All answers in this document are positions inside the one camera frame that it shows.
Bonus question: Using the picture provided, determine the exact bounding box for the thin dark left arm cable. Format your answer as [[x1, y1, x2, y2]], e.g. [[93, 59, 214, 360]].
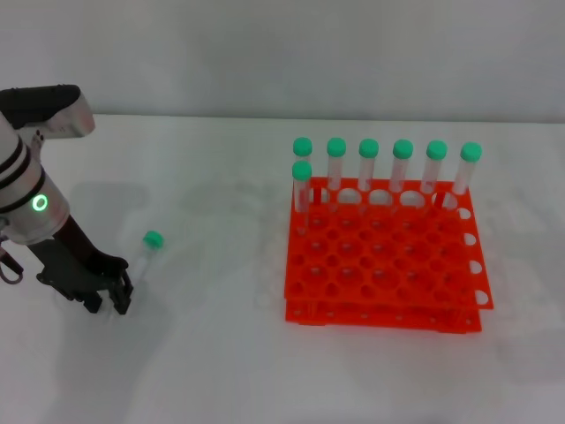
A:
[[0, 240, 24, 284]]

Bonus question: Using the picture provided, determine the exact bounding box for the clear test tube green cap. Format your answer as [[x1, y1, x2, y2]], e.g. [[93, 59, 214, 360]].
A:
[[445, 141, 483, 211], [291, 160, 313, 236], [392, 139, 414, 216], [326, 137, 347, 216], [358, 138, 380, 216], [423, 139, 448, 211], [291, 136, 313, 211], [130, 230, 165, 292]]

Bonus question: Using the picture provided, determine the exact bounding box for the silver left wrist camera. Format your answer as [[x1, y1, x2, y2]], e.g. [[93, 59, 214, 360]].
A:
[[0, 84, 96, 143]]

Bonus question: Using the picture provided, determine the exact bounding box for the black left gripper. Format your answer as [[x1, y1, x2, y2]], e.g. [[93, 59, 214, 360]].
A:
[[28, 216, 135, 316]]

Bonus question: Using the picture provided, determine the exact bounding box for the orange test tube rack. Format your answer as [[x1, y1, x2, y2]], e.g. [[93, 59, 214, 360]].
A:
[[282, 176, 494, 336]]

